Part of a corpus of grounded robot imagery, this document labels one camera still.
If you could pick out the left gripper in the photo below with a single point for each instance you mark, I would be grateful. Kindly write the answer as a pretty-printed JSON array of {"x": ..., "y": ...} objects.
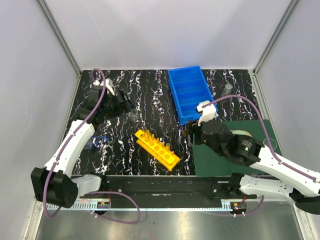
[{"x": 115, "y": 103}]

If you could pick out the clear round flask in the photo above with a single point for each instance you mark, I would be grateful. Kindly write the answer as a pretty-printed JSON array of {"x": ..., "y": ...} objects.
[{"x": 133, "y": 116}]

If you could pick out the yellow test tube rack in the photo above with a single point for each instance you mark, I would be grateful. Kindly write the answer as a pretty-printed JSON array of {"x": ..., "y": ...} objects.
[{"x": 166, "y": 157}]

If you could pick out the blue plastic compartment bin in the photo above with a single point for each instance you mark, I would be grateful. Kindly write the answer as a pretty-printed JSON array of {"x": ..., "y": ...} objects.
[{"x": 189, "y": 88}]

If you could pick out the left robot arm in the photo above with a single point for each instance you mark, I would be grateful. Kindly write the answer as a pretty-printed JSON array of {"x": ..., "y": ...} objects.
[{"x": 53, "y": 183}]

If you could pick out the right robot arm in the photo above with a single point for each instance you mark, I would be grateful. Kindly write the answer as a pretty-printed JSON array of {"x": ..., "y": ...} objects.
[{"x": 292, "y": 182}]

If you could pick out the pale green bowl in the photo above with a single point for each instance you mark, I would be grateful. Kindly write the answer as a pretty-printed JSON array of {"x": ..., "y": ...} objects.
[{"x": 241, "y": 132}]

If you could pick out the green mat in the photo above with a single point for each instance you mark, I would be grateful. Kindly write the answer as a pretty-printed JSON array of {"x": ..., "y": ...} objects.
[{"x": 209, "y": 164}]

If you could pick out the small clear vial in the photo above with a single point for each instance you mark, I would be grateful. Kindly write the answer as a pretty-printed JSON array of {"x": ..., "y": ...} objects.
[{"x": 227, "y": 90}]

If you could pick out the clear glass beaker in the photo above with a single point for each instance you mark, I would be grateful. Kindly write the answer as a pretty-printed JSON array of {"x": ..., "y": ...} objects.
[{"x": 273, "y": 143}]

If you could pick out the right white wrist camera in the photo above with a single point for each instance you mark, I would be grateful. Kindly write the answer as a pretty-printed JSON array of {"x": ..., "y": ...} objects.
[{"x": 207, "y": 111}]

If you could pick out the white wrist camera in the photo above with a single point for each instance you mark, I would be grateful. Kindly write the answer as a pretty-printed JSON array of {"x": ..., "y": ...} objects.
[
  {"x": 207, "y": 111},
  {"x": 108, "y": 83}
]

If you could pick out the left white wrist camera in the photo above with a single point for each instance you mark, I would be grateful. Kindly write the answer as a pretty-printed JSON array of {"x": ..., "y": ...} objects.
[{"x": 108, "y": 83}]

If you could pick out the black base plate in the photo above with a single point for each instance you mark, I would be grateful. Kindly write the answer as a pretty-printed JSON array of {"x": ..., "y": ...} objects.
[{"x": 225, "y": 187}]

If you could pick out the aluminium frame rail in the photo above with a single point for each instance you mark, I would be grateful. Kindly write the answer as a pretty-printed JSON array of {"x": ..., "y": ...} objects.
[{"x": 59, "y": 36}]

